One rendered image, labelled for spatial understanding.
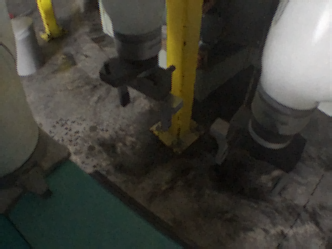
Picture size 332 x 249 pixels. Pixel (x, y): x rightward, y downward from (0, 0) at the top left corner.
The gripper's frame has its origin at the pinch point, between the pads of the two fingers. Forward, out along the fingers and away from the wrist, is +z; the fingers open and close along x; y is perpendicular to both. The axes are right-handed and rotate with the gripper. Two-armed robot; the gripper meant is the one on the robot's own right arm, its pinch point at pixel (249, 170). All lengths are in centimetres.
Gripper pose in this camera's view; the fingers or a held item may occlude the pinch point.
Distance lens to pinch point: 52.7
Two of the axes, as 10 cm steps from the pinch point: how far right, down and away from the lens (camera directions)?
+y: -6.0, 6.1, -5.1
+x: 8.0, 4.6, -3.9
